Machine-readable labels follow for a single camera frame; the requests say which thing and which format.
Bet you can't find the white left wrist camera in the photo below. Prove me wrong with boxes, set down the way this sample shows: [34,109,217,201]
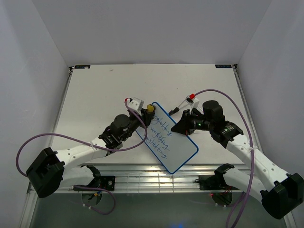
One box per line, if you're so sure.
[125,97,144,116]

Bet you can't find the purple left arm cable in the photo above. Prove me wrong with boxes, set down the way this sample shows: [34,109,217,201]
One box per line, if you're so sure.
[16,101,148,216]

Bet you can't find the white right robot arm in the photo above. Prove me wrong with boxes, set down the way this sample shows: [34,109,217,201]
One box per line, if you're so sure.
[171,98,304,219]

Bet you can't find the yellow whiteboard eraser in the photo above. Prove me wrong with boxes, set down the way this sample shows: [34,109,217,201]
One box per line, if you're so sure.
[147,104,155,113]

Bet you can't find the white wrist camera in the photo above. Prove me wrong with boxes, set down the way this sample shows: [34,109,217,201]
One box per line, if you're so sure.
[125,97,144,116]
[186,94,200,114]

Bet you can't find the black whiteboard stand foot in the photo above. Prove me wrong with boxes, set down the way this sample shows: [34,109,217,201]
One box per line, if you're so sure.
[169,107,180,116]

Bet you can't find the blue label sticker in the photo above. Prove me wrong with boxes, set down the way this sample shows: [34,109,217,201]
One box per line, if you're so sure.
[215,64,232,68]
[74,65,91,69]

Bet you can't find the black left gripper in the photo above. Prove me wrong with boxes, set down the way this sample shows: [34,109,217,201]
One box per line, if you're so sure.
[121,109,155,142]

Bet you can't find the blue label sticker right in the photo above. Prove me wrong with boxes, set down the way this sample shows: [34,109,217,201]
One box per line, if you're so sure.
[215,64,232,68]

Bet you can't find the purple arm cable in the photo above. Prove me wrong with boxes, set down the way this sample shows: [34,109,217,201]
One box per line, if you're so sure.
[189,89,256,228]
[16,101,148,216]

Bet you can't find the blue framed small whiteboard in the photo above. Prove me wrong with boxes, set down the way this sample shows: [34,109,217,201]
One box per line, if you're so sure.
[136,102,199,174]

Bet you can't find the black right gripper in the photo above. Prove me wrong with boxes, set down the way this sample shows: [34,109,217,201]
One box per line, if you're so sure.
[171,109,213,135]

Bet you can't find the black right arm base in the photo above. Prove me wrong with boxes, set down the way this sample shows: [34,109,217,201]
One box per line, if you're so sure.
[194,174,237,190]

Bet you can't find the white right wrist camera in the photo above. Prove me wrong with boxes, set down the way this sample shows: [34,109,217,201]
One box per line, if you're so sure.
[186,94,200,114]

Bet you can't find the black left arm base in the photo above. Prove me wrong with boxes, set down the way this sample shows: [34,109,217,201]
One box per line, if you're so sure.
[73,176,115,191]

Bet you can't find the aluminium table frame rails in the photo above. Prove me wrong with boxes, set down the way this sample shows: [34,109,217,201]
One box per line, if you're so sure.
[27,163,285,194]

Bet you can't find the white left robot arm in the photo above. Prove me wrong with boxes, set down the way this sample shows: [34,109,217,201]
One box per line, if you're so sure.
[26,104,156,198]

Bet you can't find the blue label sticker left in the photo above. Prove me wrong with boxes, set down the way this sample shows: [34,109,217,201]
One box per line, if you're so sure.
[74,65,91,69]

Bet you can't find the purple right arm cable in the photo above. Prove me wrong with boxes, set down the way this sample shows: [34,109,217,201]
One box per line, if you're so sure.
[189,89,256,228]

